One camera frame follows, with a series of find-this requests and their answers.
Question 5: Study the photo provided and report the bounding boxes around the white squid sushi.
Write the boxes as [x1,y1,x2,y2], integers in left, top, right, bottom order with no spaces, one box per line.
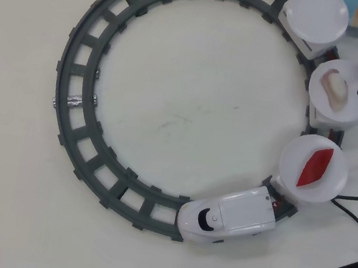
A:
[315,66,354,114]

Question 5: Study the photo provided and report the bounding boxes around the red tuna sushi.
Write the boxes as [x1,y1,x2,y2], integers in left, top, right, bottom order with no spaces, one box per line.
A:
[294,144,335,193]

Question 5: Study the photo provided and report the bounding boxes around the white Shinkansen toy locomotive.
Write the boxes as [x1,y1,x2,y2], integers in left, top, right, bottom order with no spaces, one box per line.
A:
[172,172,284,260]

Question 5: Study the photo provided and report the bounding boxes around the white round plate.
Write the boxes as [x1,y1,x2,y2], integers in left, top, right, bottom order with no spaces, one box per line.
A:
[273,129,355,208]
[280,0,353,50]
[303,54,358,125]

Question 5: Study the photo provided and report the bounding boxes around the white toy train wagon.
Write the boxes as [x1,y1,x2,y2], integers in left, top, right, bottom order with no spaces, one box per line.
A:
[265,172,304,210]
[305,103,358,136]

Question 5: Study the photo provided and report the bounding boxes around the gray circular toy train track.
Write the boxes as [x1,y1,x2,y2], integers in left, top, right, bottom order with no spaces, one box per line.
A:
[29,0,358,268]

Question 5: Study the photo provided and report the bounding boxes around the crumpled silver foil tape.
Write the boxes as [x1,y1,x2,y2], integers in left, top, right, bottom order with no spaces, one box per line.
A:
[65,94,85,111]

